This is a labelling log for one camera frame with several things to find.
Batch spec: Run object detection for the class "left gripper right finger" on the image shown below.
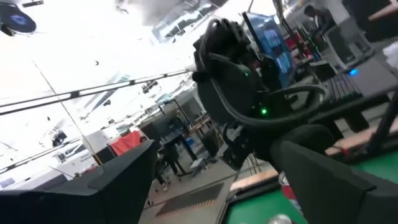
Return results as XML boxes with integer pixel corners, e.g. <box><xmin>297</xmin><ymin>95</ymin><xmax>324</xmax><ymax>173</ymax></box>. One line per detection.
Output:
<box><xmin>270</xmin><ymin>140</ymin><xmax>398</xmax><ymax>224</ymax></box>

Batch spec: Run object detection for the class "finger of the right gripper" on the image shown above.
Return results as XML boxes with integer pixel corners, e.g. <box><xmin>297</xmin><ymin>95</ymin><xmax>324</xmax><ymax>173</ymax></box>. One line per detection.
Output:
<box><xmin>273</xmin><ymin>124</ymin><xmax>336</xmax><ymax>156</ymax></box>

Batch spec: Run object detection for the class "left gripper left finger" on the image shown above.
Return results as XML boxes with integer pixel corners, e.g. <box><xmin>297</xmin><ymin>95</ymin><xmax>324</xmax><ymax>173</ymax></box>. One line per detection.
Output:
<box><xmin>0</xmin><ymin>139</ymin><xmax>158</xmax><ymax>224</ymax></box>

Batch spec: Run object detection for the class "red strawberry Fanta can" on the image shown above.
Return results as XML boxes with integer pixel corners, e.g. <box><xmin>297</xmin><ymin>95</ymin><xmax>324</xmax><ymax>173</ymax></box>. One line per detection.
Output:
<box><xmin>278</xmin><ymin>170</ymin><xmax>304</xmax><ymax>217</ymax></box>

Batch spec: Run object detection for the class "black monitor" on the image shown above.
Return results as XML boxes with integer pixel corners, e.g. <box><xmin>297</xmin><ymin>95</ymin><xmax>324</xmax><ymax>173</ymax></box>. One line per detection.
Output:
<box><xmin>93</xmin><ymin>145</ymin><xmax>118</xmax><ymax>166</ymax></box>

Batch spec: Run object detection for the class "backlit black keyboard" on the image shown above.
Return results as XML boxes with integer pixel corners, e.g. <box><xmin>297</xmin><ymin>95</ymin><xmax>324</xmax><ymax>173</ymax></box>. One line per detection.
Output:
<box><xmin>322</xmin><ymin>73</ymin><xmax>363</xmax><ymax>105</ymax></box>

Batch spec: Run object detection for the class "blue screen monitor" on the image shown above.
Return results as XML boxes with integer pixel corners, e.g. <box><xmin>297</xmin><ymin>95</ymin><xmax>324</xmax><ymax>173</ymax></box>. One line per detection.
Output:
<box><xmin>242</xmin><ymin>11</ymin><xmax>296</xmax><ymax>90</ymax></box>

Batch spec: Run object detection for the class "orange cloth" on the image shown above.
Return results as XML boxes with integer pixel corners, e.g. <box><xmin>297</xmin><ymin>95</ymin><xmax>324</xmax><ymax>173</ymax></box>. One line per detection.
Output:
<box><xmin>110</xmin><ymin>130</ymin><xmax>144</xmax><ymax>156</ymax></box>

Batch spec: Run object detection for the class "black ceiling lamp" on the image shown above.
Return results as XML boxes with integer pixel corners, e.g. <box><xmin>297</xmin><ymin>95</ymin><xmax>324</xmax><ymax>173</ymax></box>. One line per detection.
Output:
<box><xmin>141</xmin><ymin>80</ymin><xmax>159</xmax><ymax>94</ymax></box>
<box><xmin>51</xmin><ymin>130</ymin><xmax>68</xmax><ymax>147</ymax></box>

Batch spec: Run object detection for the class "black stand leg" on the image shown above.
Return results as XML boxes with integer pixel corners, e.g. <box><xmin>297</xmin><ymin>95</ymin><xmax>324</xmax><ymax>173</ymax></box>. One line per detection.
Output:
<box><xmin>366</xmin><ymin>90</ymin><xmax>398</xmax><ymax>156</ymax></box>

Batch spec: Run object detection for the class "person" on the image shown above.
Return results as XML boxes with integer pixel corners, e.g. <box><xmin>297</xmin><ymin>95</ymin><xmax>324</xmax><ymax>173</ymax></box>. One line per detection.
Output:
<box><xmin>303</xmin><ymin>4</ymin><xmax>337</xmax><ymax>35</ymax></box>
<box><xmin>155</xmin><ymin>141</ymin><xmax>187</xmax><ymax>192</ymax></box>

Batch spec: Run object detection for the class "black mat with striped edge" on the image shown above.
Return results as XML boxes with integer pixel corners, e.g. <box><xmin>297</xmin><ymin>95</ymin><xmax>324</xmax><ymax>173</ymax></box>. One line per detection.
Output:
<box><xmin>155</xmin><ymin>182</ymin><xmax>225</xmax><ymax>218</ymax></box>

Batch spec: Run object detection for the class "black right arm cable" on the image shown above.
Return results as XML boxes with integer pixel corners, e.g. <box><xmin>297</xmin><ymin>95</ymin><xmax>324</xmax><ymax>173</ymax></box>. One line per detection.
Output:
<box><xmin>208</xmin><ymin>52</ymin><xmax>327</xmax><ymax>128</ymax></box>

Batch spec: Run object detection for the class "black overhead camera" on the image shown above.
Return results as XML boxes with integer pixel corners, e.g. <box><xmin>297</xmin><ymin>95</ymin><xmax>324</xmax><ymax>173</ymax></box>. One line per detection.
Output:
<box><xmin>0</xmin><ymin>2</ymin><xmax>37</xmax><ymax>37</ymax></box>

